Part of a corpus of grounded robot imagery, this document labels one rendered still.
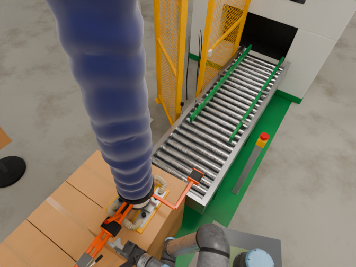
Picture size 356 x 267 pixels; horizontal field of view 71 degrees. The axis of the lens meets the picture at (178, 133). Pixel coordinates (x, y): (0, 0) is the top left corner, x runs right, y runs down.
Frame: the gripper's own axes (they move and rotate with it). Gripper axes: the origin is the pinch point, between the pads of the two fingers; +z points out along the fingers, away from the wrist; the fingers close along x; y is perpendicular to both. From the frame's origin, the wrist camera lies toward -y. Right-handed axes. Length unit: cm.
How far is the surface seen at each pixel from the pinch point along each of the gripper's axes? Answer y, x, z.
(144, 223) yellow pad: 22.3, -10.7, -5.3
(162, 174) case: 59, -12, 4
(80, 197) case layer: 23, -38, 71
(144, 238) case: 15.2, -13.8, -9.2
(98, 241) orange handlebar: -1.3, 4.3, 6.2
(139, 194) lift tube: 27.2, 19.9, -7.3
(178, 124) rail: 131, -41, 36
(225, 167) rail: 109, -54, -25
